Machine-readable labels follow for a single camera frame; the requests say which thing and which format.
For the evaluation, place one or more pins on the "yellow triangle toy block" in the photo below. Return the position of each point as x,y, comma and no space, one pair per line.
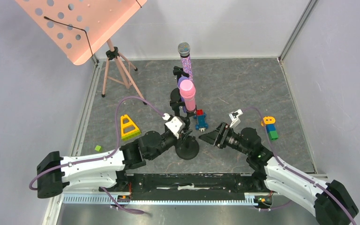
128,128

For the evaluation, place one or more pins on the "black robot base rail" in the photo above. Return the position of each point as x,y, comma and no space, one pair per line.
189,186

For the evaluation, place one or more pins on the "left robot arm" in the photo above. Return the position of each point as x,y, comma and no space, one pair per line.
56,173

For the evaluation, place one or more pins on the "red blue toy car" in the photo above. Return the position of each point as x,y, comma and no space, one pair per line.
201,124

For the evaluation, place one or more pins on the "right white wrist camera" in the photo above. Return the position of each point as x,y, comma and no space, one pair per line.
235,118

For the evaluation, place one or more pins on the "pink music stand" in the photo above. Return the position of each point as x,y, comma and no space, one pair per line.
81,27

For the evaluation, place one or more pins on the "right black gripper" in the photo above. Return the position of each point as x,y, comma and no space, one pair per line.
217,137

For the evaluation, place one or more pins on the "glitter microphone silver head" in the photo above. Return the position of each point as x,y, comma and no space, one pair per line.
184,51

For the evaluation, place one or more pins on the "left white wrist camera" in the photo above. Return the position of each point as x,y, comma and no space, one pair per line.
174,123

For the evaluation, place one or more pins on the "small green cube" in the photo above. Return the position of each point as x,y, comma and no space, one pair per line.
98,148

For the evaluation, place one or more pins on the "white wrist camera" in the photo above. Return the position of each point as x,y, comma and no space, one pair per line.
174,123
235,118

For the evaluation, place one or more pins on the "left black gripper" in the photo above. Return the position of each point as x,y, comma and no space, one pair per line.
183,134

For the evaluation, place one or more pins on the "black microphone stand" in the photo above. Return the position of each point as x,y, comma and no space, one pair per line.
175,101
179,72
188,149

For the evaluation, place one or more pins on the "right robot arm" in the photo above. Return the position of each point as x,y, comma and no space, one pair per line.
329,202

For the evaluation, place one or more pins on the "stacked orange blue green blocks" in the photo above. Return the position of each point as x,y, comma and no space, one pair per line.
269,123

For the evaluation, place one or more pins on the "pink toy microphone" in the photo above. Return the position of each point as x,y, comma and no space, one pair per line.
188,92

